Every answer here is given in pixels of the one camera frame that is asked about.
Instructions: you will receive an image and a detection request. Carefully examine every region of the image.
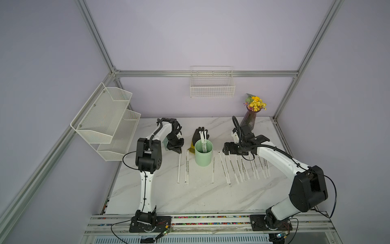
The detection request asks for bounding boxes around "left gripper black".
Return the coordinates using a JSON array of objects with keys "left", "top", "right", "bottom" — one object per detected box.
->
[{"left": 167, "top": 132, "right": 184, "bottom": 154}]

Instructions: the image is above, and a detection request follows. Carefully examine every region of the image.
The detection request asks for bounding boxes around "straw thirteenth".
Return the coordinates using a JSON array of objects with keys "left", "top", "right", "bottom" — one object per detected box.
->
[{"left": 186, "top": 150, "right": 190, "bottom": 185}]

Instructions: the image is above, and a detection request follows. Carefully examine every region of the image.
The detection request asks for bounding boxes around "straw eleventh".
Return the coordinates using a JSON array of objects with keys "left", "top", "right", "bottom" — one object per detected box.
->
[{"left": 264, "top": 159, "right": 270, "bottom": 178}]

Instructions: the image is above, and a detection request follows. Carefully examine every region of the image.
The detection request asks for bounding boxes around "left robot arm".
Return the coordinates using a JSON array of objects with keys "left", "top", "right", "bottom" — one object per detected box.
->
[{"left": 123, "top": 118, "right": 184, "bottom": 233}]

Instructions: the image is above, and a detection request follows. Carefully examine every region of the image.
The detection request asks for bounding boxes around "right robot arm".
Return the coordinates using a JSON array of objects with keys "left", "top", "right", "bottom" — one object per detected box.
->
[{"left": 222, "top": 116, "right": 330, "bottom": 230}]

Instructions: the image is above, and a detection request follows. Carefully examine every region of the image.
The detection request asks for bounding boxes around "bundle of wrapped straws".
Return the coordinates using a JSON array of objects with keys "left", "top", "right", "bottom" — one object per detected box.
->
[{"left": 199, "top": 129, "right": 207, "bottom": 153}]

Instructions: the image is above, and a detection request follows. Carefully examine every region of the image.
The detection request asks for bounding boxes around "green storage cup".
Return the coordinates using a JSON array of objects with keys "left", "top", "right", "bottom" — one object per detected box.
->
[{"left": 195, "top": 140, "right": 213, "bottom": 167}]

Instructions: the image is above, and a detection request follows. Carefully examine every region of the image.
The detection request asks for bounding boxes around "green hand brush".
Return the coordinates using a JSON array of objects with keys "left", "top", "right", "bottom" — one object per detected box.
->
[{"left": 162, "top": 138, "right": 169, "bottom": 151}]

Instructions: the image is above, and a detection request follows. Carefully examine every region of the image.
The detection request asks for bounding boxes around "black yellow work glove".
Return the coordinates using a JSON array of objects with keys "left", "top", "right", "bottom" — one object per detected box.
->
[{"left": 189, "top": 127, "right": 210, "bottom": 154}]

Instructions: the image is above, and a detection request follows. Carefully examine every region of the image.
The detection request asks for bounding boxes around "purple glass vase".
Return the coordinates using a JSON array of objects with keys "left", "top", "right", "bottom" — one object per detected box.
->
[{"left": 240, "top": 108, "right": 258, "bottom": 130}]

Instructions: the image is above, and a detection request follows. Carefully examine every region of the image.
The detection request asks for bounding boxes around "yellow flower bouquet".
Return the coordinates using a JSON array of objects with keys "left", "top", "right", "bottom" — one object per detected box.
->
[{"left": 244, "top": 93, "right": 267, "bottom": 112}]

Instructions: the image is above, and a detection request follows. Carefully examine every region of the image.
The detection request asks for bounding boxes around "white two-tier mesh shelf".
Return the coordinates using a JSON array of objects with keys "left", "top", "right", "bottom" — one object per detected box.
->
[{"left": 70, "top": 83, "right": 141, "bottom": 162}]

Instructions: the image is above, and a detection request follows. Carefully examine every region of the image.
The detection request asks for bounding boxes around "white wire wall basket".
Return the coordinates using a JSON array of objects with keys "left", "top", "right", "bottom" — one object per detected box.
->
[{"left": 190, "top": 66, "right": 236, "bottom": 98}]

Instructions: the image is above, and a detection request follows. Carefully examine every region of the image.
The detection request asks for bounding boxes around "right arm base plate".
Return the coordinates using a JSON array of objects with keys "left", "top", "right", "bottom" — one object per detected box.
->
[{"left": 249, "top": 215, "right": 293, "bottom": 231}]

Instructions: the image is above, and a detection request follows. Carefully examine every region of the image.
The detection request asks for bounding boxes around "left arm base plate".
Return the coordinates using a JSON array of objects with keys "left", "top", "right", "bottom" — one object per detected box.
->
[{"left": 129, "top": 216, "right": 172, "bottom": 233}]

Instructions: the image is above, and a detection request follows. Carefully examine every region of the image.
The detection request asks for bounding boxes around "aluminium front rail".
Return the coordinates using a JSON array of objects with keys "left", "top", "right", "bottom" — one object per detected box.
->
[{"left": 84, "top": 211, "right": 336, "bottom": 236}]

